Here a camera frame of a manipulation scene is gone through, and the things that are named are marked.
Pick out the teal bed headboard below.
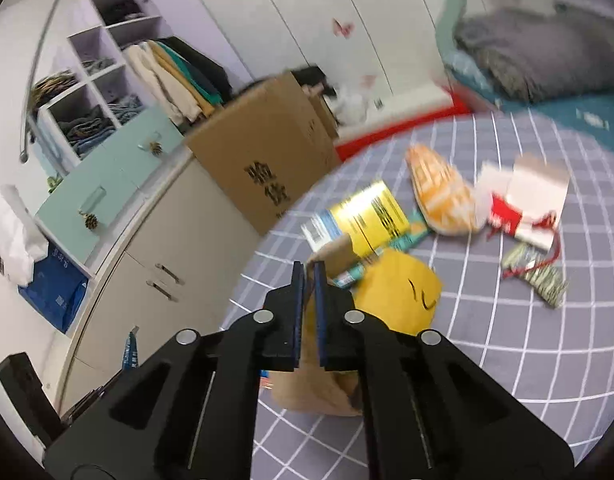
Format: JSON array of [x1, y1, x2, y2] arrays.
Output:
[[434, 0, 470, 61]]

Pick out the teal patterned bed sheet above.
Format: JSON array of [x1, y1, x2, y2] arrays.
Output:
[[444, 50, 614, 161]]

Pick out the white and red paper bag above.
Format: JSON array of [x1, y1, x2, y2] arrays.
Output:
[[474, 154, 572, 252]]

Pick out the light teal drawer unit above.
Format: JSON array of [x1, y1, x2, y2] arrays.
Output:
[[34, 105, 188, 266]]

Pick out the large white plastic bag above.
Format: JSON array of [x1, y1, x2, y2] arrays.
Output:
[[0, 185, 50, 278]]

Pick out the grey fluffy blanket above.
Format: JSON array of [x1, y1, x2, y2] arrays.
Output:
[[454, 7, 614, 103]]

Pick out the large cardboard box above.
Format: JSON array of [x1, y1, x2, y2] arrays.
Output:
[[184, 71, 344, 236]]

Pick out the cream hanging garment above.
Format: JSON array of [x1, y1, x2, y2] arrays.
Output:
[[123, 42, 200, 125]]

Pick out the yellow and blue carton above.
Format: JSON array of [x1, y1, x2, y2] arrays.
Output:
[[301, 180, 413, 256]]

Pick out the curved metal pole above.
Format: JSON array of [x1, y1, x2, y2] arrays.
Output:
[[18, 0, 138, 163]]

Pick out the yellow plastic bag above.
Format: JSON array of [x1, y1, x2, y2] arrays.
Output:
[[352, 249, 444, 338]]

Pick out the metal cabinet handle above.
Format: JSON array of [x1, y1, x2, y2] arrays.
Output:
[[146, 280, 179, 303], [154, 262, 180, 285]]

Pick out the teal hanging garment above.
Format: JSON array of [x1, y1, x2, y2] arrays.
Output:
[[167, 45, 224, 106]]

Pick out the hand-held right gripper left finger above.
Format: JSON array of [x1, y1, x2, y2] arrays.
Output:
[[44, 261, 308, 480]]

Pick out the black hanging garment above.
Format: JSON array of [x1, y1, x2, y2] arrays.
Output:
[[162, 36, 234, 102]]

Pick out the blue shopping bag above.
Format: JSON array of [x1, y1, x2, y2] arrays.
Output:
[[17, 255, 90, 336]]

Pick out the teal snack packet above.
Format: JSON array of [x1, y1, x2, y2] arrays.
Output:
[[332, 210, 430, 288]]

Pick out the green patterned packet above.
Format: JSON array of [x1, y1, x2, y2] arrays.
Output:
[[501, 242, 570, 308]]

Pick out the brown paper bag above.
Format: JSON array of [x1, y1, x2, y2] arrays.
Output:
[[269, 236, 368, 418]]

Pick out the grey checked bed sheet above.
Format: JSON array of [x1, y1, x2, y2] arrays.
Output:
[[222, 110, 614, 480]]

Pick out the white open shelf unit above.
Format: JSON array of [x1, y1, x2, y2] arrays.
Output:
[[24, 0, 188, 171]]

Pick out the folded dark clothes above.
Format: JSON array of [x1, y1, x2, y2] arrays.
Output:
[[101, 0, 147, 25]]

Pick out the orange and white snack bag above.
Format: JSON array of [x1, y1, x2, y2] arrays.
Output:
[[404, 142, 488, 236]]

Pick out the beige floor cabinet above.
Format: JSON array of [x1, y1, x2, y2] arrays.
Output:
[[52, 157, 268, 411]]

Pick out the blue paper packet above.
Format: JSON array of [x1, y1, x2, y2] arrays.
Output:
[[118, 330, 140, 372]]

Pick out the folded blue clothes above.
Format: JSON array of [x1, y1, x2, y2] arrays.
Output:
[[57, 105, 115, 153]]

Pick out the white wardrobe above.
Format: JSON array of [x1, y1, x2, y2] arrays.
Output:
[[177, 0, 453, 111]]

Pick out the black rectangular device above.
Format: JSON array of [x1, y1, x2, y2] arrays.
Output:
[[0, 352, 63, 448]]

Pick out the mustard hanging garment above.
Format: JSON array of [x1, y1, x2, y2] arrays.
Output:
[[152, 42, 223, 117]]

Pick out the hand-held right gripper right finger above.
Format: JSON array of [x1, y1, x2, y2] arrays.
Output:
[[313, 261, 575, 480]]

